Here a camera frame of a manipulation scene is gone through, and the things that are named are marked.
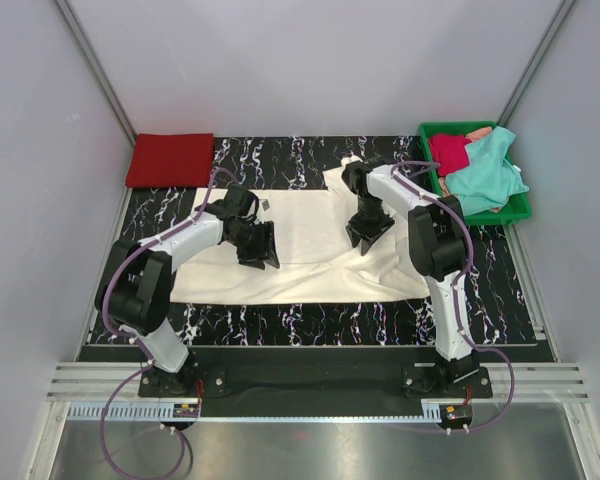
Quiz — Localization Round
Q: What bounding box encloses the salmon pink t shirt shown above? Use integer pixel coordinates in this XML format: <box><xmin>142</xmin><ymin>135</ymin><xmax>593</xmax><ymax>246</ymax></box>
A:
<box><xmin>439</xmin><ymin>127</ymin><xmax>493</xmax><ymax>195</ymax></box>

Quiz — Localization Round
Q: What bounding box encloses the cream white t shirt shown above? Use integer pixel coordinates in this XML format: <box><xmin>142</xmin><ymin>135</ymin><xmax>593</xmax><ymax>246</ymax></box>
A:
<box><xmin>171</xmin><ymin>167</ymin><xmax>429</xmax><ymax>305</ymax></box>

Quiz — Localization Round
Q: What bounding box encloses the aluminium rail frame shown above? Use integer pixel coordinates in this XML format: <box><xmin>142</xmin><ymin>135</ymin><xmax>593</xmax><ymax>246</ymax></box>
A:
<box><xmin>46</xmin><ymin>362</ymin><xmax>587</xmax><ymax>402</ymax></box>

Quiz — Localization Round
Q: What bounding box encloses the green plastic bin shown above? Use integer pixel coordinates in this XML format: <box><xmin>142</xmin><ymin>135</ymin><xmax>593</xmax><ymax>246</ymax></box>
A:
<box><xmin>420</xmin><ymin>121</ymin><xmax>531</xmax><ymax>226</ymax></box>

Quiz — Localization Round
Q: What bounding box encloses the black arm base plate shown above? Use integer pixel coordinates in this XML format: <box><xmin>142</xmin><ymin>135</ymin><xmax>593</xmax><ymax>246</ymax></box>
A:
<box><xmin>139</xmin><ymin>346</ymin><xmax>494</xmax><ymax>421</ymax></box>

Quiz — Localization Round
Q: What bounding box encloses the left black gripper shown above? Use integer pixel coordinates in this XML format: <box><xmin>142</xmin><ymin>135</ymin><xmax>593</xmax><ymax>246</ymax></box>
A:
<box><xmin>227</xmin><ymin>220</ymin><xmax>279</xmax><ymax>271</ymax></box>

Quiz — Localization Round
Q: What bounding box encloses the folded red t shirt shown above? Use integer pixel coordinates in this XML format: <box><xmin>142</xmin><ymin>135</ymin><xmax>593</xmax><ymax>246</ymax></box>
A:
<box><xmin>125</xmin><ymin>133</ymin><xmax>215</xmax><ymax>189</ymax></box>

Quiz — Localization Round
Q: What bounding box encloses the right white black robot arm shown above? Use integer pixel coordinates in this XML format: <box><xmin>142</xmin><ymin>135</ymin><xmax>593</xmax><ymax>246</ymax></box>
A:
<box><xmin>341</xmin><ymin>156</ymin><xmax>480</xmax><ymax>397</ymax></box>

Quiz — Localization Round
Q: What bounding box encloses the left aluminium corner post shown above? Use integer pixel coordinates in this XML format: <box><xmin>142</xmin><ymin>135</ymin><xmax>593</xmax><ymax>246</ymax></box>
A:
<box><xmin>50</xmin><ymin>0</ymin><xmax>137</xmax><ymax>146</ymax></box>

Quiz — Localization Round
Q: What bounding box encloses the teal t shirt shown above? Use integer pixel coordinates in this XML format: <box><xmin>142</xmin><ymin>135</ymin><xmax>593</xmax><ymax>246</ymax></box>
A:
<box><xmin>444</xmin><ymin>126</ymin><xmax>529</xmax><ymax>216</ymax></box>

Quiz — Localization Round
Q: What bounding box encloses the magenta t shirt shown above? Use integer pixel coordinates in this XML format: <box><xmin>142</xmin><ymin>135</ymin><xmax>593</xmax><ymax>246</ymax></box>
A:
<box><xmin>428</xmin><ymin>133</ymin><xmax>471</xmax><ymax>177</ymax></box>

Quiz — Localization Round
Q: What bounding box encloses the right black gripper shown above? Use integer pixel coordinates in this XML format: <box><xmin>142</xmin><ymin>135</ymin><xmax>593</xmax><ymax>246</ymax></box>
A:
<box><xmin>345</xmin><ymin>194</ymin><xmax>395</xmax><ymax>256</ymax></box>

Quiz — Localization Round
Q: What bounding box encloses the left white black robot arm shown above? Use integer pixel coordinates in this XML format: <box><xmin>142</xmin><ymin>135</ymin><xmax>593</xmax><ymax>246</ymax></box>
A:
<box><xmin>95</xmin><ymin>213</ymin><xmax>280</xmax><ymax>396</ymax></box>

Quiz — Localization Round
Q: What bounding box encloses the right aluminium corner post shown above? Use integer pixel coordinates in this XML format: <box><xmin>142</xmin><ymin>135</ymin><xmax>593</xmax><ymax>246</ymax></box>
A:
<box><xmin>497</xmin><ymin>0</ymin><xmax>580</xmax><ymax>127</ymax></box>

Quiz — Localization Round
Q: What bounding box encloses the grey slotted cable duct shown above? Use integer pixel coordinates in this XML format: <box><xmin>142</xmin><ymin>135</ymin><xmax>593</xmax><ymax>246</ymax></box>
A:
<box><xmin>67</xmin><ymin>402</ymin><xmax>474</xmax><ymax>425</ymax></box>

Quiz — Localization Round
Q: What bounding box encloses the aluminium corner post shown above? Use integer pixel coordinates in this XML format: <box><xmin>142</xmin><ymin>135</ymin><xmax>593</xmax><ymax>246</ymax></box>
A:
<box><xmin>497</xmin><ymin>0</ymin><xmax>580</xmax><ymax>127</ymax></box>
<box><xmin>50</xmin><ymin>0</ymin><xmax>137</xmax><ymax>146</ymax></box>

